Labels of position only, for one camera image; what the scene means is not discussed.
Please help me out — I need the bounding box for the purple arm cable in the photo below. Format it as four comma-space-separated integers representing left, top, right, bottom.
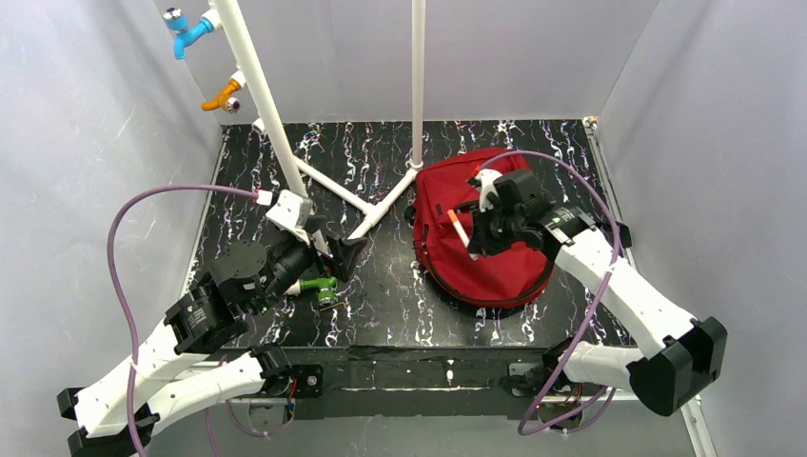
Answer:
476, 149, 623, 438
106, 184, 298, 457

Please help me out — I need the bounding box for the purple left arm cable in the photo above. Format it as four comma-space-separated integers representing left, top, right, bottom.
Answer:
106, 184, 298, 457

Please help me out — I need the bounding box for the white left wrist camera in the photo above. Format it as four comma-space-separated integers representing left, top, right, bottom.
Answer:
257, 189, 313, 246

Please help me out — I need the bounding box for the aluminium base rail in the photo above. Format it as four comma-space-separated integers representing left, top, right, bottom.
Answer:
119, 113, 701, 457

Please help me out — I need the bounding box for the blue pipe fitting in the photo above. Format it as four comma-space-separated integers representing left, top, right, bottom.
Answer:
162, 8, 222, 60

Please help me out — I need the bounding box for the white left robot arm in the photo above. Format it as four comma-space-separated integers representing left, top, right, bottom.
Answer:
57, 233, 367, 456

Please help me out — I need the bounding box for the green pipe clamp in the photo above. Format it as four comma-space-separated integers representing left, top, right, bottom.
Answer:
285, 276, 338, 308

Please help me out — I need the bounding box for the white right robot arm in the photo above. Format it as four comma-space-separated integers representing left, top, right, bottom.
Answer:
466, 169, 728, 416

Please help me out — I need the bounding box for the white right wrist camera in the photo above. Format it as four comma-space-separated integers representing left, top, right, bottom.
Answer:
470, 169, 502, 212

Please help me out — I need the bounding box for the orange pipe fitting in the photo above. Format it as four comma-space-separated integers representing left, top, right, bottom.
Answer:
200, 78, 242, 113

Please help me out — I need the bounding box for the orange white pen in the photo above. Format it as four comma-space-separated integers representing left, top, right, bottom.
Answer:
447, 209, 479, 261

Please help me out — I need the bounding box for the white PVC pipe frame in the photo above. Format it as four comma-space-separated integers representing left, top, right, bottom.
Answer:
214, 0, 426, 253

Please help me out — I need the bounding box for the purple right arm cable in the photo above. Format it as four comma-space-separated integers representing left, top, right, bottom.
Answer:
476, 149, 623, 438

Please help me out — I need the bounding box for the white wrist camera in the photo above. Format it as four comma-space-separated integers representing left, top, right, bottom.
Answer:
470, 169, 502, 212
257, 189, 313, 246

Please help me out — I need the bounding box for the red student backpack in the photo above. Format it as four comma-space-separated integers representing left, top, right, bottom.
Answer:
403, 148, 633, 310

